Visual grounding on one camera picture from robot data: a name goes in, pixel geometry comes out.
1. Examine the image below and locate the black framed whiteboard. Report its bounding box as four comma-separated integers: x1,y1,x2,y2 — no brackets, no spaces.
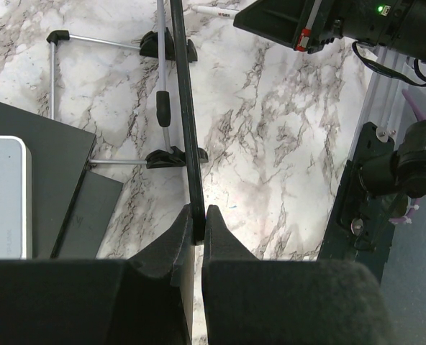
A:
170,0,206,245

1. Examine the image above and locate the white marker pen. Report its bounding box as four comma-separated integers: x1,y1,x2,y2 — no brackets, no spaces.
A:
191,5,239,19

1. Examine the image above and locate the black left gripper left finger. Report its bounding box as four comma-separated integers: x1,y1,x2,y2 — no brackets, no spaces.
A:
0,206,194,344

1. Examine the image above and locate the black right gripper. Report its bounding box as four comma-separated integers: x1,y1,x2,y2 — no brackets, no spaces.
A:
233,0,426,63

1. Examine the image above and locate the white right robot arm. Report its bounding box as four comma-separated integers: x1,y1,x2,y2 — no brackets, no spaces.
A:
234,1,426,278

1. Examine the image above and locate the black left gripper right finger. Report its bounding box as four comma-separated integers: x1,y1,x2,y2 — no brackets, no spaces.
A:
201,206,395,344

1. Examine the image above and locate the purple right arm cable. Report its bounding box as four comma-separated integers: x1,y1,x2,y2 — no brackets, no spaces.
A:
387,89,426,227

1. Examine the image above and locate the black whiteboard stand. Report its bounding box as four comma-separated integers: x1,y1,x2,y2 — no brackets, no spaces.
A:
46,0,209,170

